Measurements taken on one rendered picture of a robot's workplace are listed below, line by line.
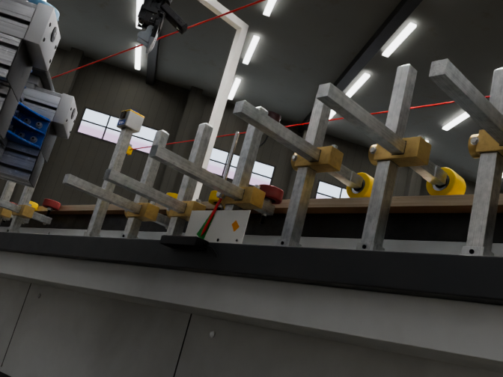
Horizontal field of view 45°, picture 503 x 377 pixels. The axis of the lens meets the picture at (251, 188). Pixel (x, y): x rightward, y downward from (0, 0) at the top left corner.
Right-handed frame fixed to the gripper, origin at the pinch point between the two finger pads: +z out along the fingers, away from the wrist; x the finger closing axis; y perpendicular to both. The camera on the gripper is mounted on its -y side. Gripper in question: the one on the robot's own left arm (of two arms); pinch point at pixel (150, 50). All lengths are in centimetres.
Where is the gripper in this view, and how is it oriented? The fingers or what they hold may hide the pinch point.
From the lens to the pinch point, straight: 215.3
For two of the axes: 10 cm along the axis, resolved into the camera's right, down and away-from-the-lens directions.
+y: -9.5, -2.9, -1.2
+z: -2.5, 9.3, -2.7
